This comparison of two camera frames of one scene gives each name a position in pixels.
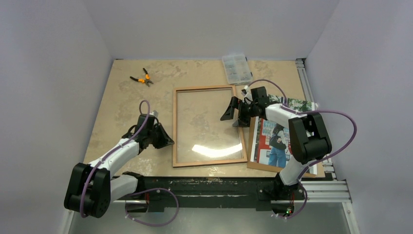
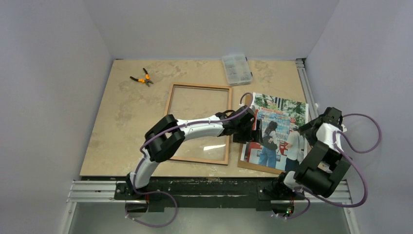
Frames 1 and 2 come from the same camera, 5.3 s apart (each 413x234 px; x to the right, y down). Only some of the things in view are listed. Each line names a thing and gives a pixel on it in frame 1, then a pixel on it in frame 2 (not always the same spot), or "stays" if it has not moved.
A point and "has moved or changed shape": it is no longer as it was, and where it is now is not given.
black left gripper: x=165 y=140 to x=252 y=136
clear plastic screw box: x=237 y=68 stays
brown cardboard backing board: x=320 y=170 has moved or changed shape
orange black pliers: x=147 y=77 stays
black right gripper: x=241 y=112 to x=307 y=128
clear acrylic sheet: x=202 y=136 stays
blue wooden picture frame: x=175 y=129 to x=228 y=139
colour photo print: x=270 y=143 stays
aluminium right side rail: x=330 y=190 stays
